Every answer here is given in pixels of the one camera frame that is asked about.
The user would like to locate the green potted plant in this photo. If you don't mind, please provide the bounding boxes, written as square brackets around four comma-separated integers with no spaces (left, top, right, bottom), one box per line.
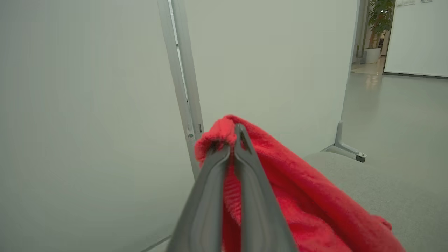
[367,0,396,49]

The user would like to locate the aluminium partition post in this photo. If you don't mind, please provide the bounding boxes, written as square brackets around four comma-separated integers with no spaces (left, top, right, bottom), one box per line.
[156,0,205,180]

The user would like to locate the grey metal partition foot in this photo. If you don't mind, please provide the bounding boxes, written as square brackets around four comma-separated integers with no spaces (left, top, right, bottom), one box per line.
[321,121,367,163]

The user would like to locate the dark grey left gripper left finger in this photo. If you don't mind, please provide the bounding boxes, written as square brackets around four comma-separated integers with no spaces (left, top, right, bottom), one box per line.
[166,145,232,252]

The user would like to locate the white plant pot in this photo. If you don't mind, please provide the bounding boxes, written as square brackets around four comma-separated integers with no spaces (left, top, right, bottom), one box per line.
[364,47,382,64]

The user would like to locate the plain red garment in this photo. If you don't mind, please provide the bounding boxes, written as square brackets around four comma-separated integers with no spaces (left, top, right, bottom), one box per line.
[194,114,406,252]

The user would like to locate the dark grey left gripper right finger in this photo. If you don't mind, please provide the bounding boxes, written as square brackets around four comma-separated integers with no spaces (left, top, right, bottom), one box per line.
[233,123,299,252]

